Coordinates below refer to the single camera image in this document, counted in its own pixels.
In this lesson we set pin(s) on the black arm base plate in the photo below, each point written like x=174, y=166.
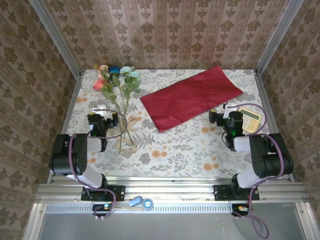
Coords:
x=120, y=193
x=220, y=193

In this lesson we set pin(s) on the aluminium frame post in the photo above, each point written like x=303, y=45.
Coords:
x=55, y=35
x=278, y=35

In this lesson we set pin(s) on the yellow calculator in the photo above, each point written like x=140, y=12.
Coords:
x=251, y=121

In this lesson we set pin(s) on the blue tape roll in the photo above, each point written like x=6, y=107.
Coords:
x=143, y=204

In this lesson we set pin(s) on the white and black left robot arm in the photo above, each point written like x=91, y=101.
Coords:
x=95, y=145

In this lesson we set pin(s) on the cream printed ribbon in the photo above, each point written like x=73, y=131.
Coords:
x=128, y=150

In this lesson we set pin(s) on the aluminium frame rail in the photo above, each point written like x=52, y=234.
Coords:
x=175, y=190

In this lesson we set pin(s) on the grey metal panel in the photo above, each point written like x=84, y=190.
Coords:
x=175, y=227

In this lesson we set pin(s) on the coral fake flower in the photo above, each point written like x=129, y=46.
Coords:
x=98, y=84

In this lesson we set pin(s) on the black controller box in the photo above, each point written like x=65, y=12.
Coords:
x=102, y=207
x=240, y=208

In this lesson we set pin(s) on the peach fake flower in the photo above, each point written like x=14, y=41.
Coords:
x=103, y=67

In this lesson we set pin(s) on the red wrapping paper sheet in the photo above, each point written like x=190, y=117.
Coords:
x=190, y=100

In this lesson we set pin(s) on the blue cylinder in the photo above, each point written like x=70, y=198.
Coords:
x=136, y=200

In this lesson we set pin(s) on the floral table cover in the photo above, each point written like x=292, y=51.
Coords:
x=175, y=155

